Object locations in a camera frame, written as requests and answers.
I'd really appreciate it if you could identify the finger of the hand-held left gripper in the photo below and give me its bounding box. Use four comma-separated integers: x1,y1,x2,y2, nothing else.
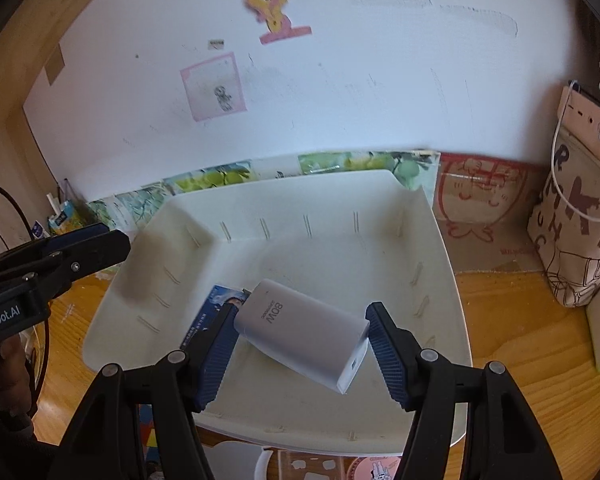
0,224,132,293

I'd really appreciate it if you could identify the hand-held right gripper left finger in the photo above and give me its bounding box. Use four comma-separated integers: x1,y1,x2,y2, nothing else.
47,301,241,480

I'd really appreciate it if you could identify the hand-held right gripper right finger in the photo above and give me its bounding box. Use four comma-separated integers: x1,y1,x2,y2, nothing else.
364,301,563,480

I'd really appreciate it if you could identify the white power adapter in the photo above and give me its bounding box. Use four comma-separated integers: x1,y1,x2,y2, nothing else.
233,278,371,395

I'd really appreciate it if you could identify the white plastic storage bin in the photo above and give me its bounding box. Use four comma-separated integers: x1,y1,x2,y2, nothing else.
82,170,473,456

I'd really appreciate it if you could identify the juice carton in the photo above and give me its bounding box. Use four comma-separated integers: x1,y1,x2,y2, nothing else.
47,200,83,236

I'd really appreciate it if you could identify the blue printed card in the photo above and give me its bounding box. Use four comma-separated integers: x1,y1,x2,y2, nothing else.
180,285,251,356

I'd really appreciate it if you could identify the colourful printed card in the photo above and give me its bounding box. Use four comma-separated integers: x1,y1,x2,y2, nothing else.
140,402,163,480

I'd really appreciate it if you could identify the white curved lid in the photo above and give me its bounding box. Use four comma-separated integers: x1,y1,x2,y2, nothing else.
200,440,276,480

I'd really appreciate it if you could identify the pink sticker sheet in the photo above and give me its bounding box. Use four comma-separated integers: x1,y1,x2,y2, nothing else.
347,455,406,480

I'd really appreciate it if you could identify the green leaf printed board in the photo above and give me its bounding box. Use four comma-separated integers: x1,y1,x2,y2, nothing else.
85,149,441,231

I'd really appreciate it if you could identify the red cartoon cardboard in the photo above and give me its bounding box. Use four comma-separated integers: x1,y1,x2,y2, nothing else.
432,152,548,273

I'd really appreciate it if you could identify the brown tape patch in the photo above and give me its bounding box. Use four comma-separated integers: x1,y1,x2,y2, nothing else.
45,45,66,83

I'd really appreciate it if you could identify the pink bordered paper drawing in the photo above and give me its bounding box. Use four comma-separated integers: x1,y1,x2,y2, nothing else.
180,51,248,122

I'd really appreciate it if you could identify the letter printed canvas bag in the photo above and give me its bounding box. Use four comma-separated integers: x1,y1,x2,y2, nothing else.
526,140,600,308

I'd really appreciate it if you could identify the black cable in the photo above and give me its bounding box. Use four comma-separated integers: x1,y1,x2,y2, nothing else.
0,182,48,411

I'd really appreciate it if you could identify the yellow pony wall sticker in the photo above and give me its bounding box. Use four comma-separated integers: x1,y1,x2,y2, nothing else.
243,0,312,45

